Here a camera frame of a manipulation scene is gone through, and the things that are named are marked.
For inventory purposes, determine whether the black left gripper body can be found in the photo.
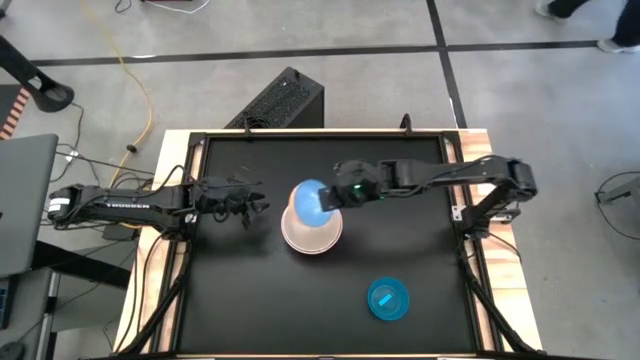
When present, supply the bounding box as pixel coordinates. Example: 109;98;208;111
195;176;254;230

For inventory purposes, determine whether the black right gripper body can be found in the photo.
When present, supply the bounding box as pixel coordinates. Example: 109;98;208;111
331;159;388;209

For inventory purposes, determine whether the blue bowl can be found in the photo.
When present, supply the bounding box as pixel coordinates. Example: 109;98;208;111
291;178;337;228

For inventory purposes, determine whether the large lavender bowl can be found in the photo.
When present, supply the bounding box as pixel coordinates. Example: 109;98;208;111
285;207;341;250

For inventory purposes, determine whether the large pink bowl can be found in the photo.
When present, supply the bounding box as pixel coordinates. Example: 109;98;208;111
280;198;344;256

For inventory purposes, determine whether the black computer tower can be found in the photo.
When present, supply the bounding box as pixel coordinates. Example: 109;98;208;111
224;66;326;130

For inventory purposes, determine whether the small teal bowl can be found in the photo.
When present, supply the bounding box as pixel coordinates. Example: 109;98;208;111
367;276;411;322

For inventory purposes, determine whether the grey laptop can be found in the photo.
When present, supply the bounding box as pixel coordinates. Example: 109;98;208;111
0;133;60;279

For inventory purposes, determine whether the orange striped panel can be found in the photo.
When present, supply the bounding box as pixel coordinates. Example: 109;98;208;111
0;84;32;142

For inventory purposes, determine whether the person's shoe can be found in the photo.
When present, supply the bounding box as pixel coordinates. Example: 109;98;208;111
534;0;569;22
596;38;640;55

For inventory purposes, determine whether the person's leg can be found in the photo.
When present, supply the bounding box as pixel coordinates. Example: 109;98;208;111
610;0;640;49

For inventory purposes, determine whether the black aluminium table frame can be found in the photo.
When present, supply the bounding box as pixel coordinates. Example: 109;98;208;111
117;113;539;357

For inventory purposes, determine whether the yellow cable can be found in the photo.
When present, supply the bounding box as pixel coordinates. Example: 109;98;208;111
79;0;154;189

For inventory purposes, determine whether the black cable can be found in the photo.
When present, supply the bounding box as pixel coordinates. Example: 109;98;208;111
594;171;640;242
49;102;157;185

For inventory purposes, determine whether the white cable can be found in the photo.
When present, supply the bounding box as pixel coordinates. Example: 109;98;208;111
143;0;212;16

